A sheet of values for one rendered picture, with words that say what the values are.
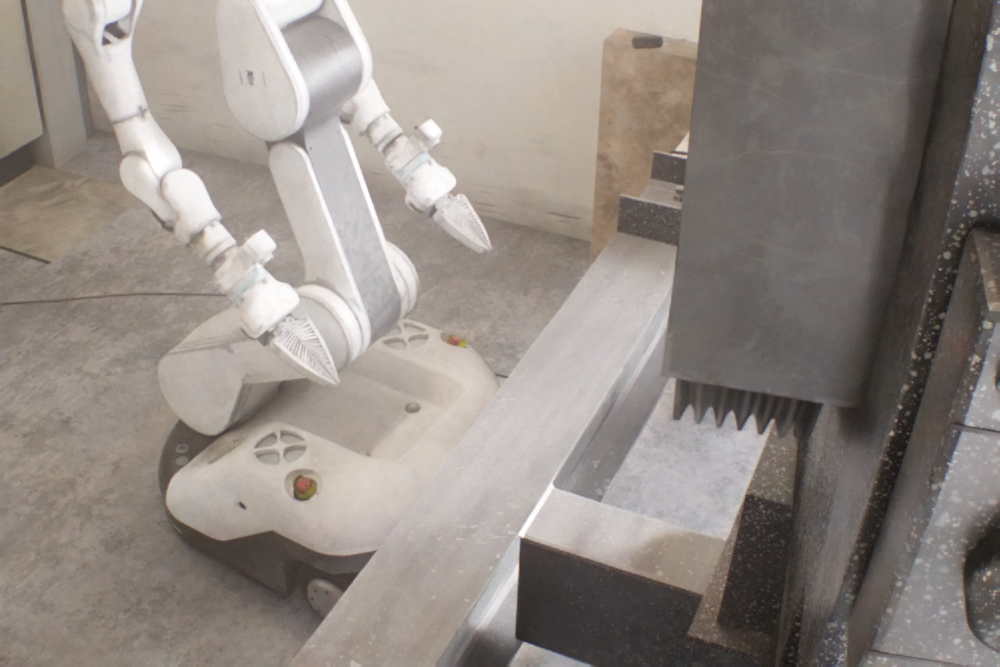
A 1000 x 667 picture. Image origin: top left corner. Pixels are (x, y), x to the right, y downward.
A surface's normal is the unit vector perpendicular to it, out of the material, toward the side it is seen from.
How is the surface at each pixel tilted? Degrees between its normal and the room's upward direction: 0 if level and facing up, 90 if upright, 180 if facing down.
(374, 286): 70
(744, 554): 90
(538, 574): 90
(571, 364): 0
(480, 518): 0
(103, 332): 0
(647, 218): 90
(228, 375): 92
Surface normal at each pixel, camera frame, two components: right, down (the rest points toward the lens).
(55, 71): 0.90, 0.25
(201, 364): -0.52, 0.45
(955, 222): -0.29, 0.53
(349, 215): 0.81, -0.01
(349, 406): 0.00, -0.83
